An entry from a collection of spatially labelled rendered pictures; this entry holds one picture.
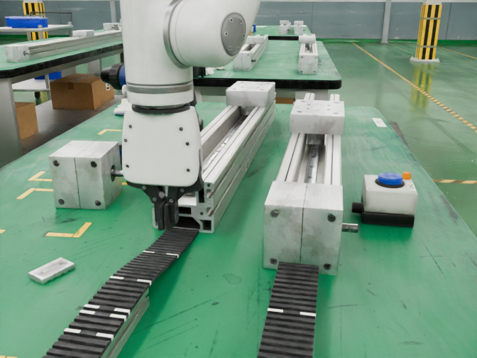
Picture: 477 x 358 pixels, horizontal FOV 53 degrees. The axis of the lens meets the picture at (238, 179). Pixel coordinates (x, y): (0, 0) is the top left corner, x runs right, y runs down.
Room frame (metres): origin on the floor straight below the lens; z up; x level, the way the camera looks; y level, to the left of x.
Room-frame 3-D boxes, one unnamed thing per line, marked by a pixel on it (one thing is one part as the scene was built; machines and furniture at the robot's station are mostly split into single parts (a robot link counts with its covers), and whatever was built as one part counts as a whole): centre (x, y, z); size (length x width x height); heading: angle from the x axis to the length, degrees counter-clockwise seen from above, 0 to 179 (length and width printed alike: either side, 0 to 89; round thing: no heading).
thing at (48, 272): (0.56, 0.25, 0.78); 0.05 x 0.03 x 0.01; 146
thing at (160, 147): (0.62, 0.10, 0.95); 0.10 x 0.07 x 0.11; 79
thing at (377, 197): (0.75, -0.24, 0.81); 0.10 x 0.08 x 0.06; 79
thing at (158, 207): (0.62, 0.12, 0.85); 0.03 x 0.03 x 0.07; 79
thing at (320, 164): (1.05, -0.17, 0.82); 0.80 x 0.10 x 0.09; 169
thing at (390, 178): (0.75, -0.25, 0.84); 0.04 x 0.04 x 0.02
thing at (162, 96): (0.62, 0.10, 1.01); 0.09 x 0.08 x 0.03; 79
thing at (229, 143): (1.08, 0.01, 0.82); 0.80 x 0.10 x 0.09; 169
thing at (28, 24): (5.55, 2.24, 0.50); 1.03 x 0.55 x 1.01; 179
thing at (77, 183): (0.82, 0.26, 0.83); 0.11 x 0.10 x 0.10; 86
